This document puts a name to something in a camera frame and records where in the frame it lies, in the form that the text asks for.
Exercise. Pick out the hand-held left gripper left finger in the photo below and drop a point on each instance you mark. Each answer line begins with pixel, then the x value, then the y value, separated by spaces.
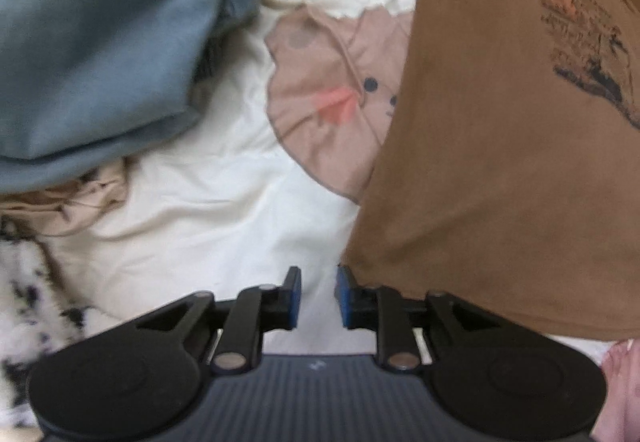
pixel 295 297

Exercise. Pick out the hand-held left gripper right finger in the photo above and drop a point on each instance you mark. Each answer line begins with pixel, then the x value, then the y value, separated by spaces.
pixel 342 297

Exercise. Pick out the brown printed t-shirt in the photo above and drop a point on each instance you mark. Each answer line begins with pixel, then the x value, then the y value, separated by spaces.
pixel 475 146

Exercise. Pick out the cream bear print bed sheet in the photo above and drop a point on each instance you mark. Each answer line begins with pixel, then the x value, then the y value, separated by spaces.
pixel 200 222

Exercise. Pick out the beige garment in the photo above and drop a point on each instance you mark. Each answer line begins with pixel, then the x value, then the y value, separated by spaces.
pixel 60 207

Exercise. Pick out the black white spotted cloth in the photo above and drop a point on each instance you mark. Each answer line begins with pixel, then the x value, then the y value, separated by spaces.
pixel 30 322

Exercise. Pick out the person's left foot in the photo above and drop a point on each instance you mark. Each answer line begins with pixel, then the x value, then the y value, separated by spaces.
pixel 620 392

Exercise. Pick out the grey-green garment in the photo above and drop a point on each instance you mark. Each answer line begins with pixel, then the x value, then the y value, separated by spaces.
pixel 100 46

